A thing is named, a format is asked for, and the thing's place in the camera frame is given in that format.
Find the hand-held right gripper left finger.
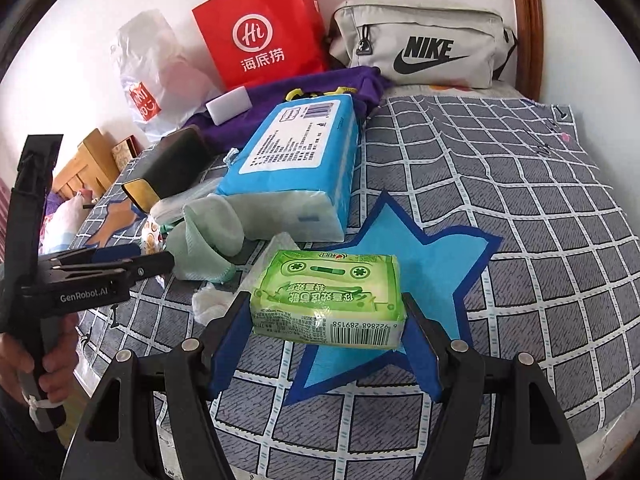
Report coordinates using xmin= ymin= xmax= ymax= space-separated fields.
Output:
xmin=65 ymin=292 xmax=256 ymax=480

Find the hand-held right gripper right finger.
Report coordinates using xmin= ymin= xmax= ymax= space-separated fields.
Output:
xmin=400 ymin=291 xmax=588 ymax=480

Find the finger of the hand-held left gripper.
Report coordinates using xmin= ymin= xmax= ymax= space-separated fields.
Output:
xmin=47 ymin=245 xmax=143 ymax=267
xmin=47 ymin=252 xmax=177 ymax=283

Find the white tissue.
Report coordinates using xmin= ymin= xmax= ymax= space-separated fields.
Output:
xmin=192 ymin=282 xmax=238 ymax=327

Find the green tissue pack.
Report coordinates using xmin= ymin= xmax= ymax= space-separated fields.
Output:
xmin=250 ymin=249 xmax=407 ymax=351

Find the person's left hand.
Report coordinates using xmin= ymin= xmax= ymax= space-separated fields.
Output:
xmin=0 ymin=331 xmax=68 ymax=406

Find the pink and white cloth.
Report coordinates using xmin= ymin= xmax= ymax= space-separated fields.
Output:
xmin=41 ymin=191 xmax=96 ymax=255

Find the translucent plastic packet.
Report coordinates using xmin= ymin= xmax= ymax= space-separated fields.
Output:
xmin=149 ymin=186 xmax=226 ymax=227

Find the mint green sock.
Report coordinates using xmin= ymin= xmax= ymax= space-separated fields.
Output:
xmin=165 ymin=195 xmax=247 ymax=283

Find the wooden nightstand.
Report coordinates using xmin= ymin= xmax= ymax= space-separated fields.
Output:
xmin=50 ymin=129 xmax=122 ymax=201

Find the patterned box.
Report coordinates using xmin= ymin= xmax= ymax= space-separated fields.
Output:
xmin=111 ymin=136 xmax=139 ymax=171

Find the black case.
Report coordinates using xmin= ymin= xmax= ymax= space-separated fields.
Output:
xmin=121 ymin=126 xmax=213 ymax=213

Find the blue tissue pack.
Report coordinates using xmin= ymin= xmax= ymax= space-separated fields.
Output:
xmin=215 ymin=96 xmax=362 ymax=245

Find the white foam block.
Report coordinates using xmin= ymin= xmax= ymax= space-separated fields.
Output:
xmin=206 ymin=86 xmax=253 ymax=125

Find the checked bed sheet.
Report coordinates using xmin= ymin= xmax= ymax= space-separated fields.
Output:
xmin=40 ymin=82 xmax=631 ymax=480

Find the white plastic bag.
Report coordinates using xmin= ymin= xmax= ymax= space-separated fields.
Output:
xmin=110 ymin=9 xmax=221 ymax=143

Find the purple cloth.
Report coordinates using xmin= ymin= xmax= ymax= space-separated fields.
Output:
xmin=182 ymin=66 xmax=383 ymax=153

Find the red paper bag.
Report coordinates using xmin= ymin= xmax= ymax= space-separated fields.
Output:
xmin=192 ymin=0 xmax=331 ymax=92

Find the grey waist bag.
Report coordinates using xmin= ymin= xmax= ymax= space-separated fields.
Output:
xmin=325 ymin=4 xmax=518 ymax=90

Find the wooden headboard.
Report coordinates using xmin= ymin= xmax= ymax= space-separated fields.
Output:
xmin=505 ymin=0 xmax=546 ymax=101

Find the yellow keychain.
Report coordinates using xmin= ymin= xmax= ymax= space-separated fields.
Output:
xmin=285 ymin=86 xmax=361 ymax=102

